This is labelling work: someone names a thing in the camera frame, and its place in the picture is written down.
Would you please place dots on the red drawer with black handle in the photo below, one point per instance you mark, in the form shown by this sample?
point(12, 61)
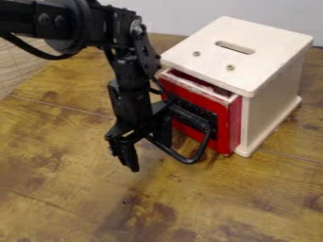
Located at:
point(206, 112)

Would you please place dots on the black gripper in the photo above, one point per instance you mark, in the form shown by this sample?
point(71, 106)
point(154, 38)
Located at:
point(132, 110)

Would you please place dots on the white wooden drawer box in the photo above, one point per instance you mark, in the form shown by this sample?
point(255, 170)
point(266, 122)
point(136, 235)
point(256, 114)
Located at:
point(252, 60)

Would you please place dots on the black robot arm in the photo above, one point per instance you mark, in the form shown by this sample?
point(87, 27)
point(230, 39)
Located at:
point(53, 29)

